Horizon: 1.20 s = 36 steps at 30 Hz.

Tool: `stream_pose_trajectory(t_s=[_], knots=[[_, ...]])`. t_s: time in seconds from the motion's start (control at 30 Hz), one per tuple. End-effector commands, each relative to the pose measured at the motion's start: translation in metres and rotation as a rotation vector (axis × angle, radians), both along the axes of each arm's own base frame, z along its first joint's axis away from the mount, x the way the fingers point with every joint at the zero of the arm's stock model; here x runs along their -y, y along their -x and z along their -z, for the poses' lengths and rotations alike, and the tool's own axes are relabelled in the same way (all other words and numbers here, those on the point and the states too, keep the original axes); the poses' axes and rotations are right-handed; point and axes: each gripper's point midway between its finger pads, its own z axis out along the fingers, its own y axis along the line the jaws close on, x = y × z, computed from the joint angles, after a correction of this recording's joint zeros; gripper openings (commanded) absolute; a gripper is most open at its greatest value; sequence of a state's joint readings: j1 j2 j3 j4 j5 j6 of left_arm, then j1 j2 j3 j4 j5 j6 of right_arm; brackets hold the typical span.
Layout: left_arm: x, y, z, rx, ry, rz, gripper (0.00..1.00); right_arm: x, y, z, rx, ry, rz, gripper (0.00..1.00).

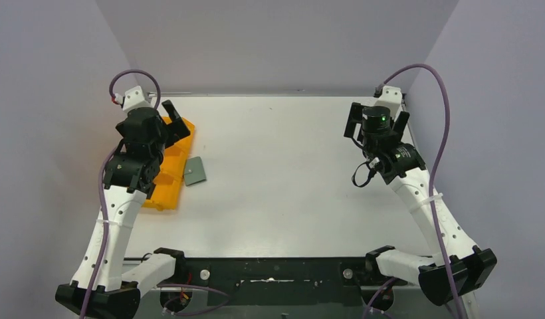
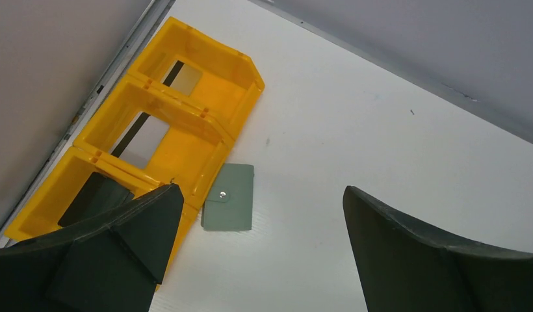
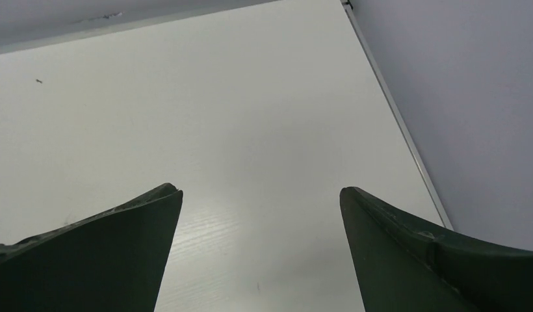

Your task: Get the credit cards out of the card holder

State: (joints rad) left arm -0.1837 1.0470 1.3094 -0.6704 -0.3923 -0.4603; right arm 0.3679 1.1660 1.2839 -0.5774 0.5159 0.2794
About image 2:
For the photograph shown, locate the aluminium frame rail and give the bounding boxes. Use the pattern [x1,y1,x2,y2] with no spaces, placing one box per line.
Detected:
[0,0,176,248]

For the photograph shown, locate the gold card end bin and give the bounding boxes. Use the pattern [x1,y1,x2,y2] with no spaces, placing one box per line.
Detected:
[161,60,202,96]

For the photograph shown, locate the green card holder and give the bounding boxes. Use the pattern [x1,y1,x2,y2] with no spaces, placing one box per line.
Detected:
[201,163,254,232]

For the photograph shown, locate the silver card middle bin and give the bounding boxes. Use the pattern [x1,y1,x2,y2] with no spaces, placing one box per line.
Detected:
[109,111,170,169]

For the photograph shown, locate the yellow three-compartment bin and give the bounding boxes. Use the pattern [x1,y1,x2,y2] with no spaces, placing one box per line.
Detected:
[3,16,266,289]

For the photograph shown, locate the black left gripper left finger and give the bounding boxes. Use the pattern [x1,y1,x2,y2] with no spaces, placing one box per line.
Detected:
[0,184,184,311]

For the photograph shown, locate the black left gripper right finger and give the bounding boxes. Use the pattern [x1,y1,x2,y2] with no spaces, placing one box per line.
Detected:
[343,186,533,311]

